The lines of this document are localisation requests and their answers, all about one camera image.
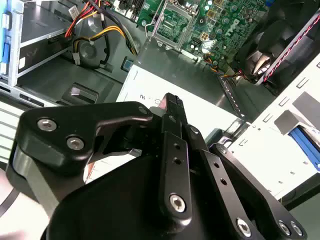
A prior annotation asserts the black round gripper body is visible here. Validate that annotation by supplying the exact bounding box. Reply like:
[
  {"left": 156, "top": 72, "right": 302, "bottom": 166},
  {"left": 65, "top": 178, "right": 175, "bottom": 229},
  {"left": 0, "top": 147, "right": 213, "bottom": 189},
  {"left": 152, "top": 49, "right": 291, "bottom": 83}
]
[{"left": 44, "top": 121, "right": 227, "bottom": 240}]

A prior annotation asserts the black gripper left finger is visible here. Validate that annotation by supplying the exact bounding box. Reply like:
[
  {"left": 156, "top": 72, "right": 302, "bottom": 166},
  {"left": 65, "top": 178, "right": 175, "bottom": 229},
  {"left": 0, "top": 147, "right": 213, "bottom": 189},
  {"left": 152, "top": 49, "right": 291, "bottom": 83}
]
[{"left": 5, "top": 92, "right": 193, "bottom": 227}]

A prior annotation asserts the hard disk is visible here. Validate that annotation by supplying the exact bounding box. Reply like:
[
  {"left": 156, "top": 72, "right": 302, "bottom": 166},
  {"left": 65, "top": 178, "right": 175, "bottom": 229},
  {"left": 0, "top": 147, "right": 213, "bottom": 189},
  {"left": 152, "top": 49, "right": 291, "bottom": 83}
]
[{"left": 288, "top": 124, "right": 320, "bottom": 172}]

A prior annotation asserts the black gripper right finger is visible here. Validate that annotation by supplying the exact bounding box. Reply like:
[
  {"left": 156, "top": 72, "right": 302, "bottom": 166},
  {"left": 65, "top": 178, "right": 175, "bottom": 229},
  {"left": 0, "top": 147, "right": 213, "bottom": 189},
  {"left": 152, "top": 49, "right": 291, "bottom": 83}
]
[{"left": 184, "top": 123, "right": 308, "bottom": 240}]

